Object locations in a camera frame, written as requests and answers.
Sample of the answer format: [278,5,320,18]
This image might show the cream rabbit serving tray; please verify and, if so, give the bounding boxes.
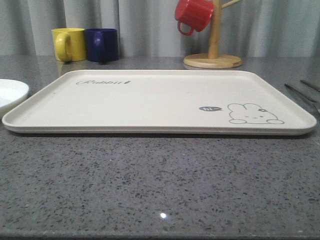
[2,70,317,136]

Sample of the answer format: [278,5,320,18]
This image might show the grey curtain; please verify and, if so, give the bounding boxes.
[0,0,320,57]

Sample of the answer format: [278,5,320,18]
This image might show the dark blue mug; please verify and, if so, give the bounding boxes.
[84,28,119,62]

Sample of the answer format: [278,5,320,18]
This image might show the silver metal fork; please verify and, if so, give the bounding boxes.
[284,83,320,114]

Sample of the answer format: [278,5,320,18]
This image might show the yellow mug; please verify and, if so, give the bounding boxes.
[51,28,87,62]

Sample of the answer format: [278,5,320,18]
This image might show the silver metal chopstick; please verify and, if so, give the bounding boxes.
[300,80,320,92]

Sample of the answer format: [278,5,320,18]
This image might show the wooden mug tree stand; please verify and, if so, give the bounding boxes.
[183,0,242,69]

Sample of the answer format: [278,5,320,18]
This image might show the white round plate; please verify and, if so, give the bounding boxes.
[0,79,30,118]

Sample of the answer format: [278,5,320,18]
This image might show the red mug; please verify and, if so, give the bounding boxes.
[174,0,215,36]

